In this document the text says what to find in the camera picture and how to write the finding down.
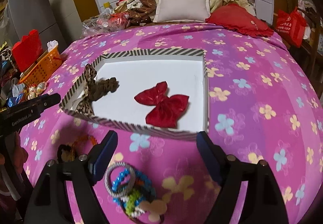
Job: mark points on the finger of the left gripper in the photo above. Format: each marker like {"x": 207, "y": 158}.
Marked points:
{"x": 46, "y": 101}

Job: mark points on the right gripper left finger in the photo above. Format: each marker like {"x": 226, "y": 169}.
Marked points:
{"x": 100, "y": 156}

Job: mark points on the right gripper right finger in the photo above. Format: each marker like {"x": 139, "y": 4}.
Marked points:
{"x": 213, "y": 156}

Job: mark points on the black scrunchie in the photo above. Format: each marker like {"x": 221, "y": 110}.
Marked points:
{"x": 65, "y": 153}

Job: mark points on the small ceramic figurines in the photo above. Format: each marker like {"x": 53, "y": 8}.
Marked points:
{"x": 35, "y": 90}

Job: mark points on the orange plastic basket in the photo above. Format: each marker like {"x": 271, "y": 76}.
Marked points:
{"x": 43, "y": 68}

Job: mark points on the leopard print bow scrunchie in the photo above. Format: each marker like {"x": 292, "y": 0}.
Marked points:
{"x": 94, "y": 90}

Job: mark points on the red paper box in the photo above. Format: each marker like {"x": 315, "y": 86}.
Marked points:
{"x": 27, "y": 51}

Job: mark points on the white tissue in basket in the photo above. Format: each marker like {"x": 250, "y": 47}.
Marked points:
{"x": 52, "y": 45}

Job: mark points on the red satin bow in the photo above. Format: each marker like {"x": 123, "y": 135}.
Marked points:
{"x": 167, "y": 109}

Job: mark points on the pink floral bedspread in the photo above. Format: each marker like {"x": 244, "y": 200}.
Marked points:
{"x": 262, "y": 106}

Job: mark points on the grey refrigerator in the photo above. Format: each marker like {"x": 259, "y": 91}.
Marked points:
{"x": 27, "y": 15}

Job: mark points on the clear plastic bag of items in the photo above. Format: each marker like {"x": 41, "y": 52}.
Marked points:
{"x": 107, "y": 21}

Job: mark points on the red ruffled cushion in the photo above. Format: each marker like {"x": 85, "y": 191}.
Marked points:
{"x": 236, "y": 18}

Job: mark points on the red shopping bag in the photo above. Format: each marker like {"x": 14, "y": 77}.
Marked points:
{"x": 291, "y": 27}

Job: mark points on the white small pillow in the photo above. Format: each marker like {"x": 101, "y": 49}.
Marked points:
{"x": 182, "y": 11}

